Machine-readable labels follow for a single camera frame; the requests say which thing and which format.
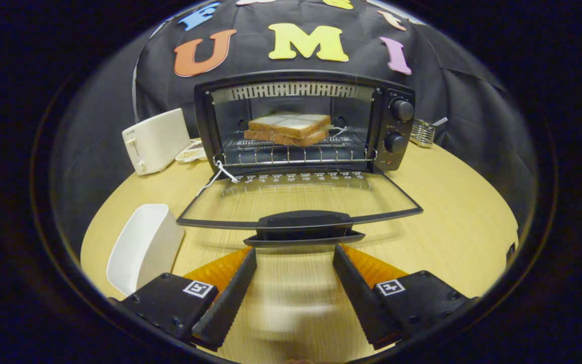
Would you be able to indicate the toast sandwich with lettuce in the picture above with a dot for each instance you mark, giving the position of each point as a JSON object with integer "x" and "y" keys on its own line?
{"x": 286, "y": 125}

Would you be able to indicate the white pop-up toaster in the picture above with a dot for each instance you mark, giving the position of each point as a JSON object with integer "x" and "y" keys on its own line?
{"x": 157, "y": 139}

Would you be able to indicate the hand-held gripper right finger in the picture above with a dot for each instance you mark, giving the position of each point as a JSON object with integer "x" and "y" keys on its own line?
{"x": 364, "y": 303}

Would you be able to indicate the black toaster oven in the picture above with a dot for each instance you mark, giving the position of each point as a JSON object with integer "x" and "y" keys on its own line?
{"x": 383, "y": 126}

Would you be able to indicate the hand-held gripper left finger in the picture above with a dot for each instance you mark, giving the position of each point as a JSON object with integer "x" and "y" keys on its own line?
{"x": 225, "y": 308}

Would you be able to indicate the black backdrop cloth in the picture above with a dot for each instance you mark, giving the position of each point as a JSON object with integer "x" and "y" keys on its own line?
{"x": 473, "y": 116}

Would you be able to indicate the small white dish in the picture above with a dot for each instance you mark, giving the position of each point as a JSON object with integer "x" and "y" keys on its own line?
{"x": 190, "y": 154}

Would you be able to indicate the white rectangular container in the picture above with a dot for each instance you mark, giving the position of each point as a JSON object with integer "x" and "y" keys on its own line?
{"x": 139, "y": 247}

